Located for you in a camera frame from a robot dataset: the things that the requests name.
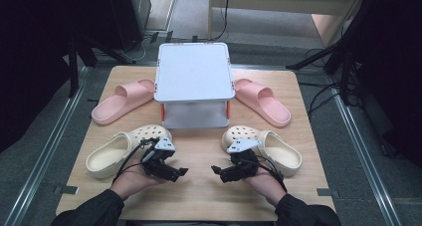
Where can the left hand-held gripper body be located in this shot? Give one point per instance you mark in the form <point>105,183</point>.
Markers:
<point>165,143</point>

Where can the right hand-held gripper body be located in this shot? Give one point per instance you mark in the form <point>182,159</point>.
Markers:
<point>244,145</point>

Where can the cream clog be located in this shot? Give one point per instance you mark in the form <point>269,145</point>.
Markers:
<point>282,153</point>
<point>109,156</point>

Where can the pink slipper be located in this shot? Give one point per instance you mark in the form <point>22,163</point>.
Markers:
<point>265,103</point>
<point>122,101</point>

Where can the white two-tier shoe rack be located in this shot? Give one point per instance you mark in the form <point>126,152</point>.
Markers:
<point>194,71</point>

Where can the person's right hand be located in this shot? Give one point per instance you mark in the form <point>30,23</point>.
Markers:
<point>267,186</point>

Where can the person's left hand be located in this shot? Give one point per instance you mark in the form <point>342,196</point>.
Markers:
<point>131,182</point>

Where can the black tripod stand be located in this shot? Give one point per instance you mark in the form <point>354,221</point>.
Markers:
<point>73,70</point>
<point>341,53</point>

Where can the dark cabinet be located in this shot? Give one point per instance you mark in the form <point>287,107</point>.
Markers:
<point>112,17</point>

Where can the light wooden cabinet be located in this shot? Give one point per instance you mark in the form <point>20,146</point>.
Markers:
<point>285,0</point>

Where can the grey table bracket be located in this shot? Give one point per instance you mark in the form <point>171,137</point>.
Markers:
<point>326,192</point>
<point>68,190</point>

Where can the metal floor rail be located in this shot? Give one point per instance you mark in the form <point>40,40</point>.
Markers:
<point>49,143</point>
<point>365,166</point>

